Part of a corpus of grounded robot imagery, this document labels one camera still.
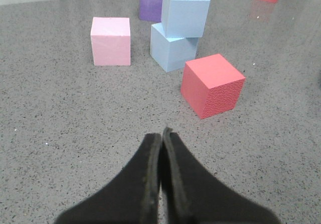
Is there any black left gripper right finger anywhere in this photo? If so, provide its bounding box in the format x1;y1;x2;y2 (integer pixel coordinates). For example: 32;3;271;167
162;128;280;223

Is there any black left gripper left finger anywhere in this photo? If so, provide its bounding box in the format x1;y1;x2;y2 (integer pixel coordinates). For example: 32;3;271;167
56;134;161;223

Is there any light blue foam block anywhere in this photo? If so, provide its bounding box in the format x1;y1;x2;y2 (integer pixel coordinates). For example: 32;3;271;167
161;0;210;38
150;23;199;72

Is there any red textured foam block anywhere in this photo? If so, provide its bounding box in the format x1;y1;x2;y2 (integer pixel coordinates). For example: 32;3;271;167
181;54;246;119

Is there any pink foam block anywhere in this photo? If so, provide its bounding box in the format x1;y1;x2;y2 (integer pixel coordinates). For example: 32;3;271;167
90;17;131;66

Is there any purple foam block far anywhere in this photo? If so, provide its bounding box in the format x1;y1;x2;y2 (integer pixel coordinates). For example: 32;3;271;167
139;0;163;23

